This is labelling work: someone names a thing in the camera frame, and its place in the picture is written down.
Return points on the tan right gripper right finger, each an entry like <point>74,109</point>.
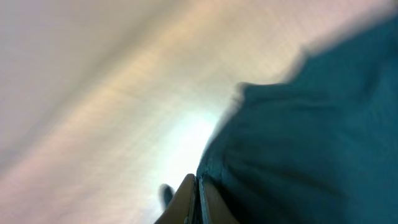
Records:
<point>214,209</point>

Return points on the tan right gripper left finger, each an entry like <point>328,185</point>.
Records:
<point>177,211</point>

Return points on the black t-shirt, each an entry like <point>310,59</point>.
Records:
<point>321,148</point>

